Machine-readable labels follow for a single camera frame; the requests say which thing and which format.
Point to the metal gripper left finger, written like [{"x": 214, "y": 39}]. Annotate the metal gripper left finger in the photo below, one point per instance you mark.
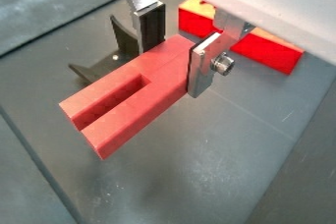
[{"x": 149, "y": 22}]

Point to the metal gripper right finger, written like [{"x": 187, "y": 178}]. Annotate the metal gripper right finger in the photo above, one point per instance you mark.
[{"x": 209, "y": 58}]

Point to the red double-square fork block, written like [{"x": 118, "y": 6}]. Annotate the red double-square fork block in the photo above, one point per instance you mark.
[{"x": 118, "y": 105}]

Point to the red shape-sorting board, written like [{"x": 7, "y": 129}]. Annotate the red shape-sorting board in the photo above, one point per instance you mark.
[{"x": 259, "y": 45}]

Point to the black curved holder stand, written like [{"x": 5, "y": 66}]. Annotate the black curved holder stand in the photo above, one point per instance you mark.
[{"x": 126, "y": 52}]

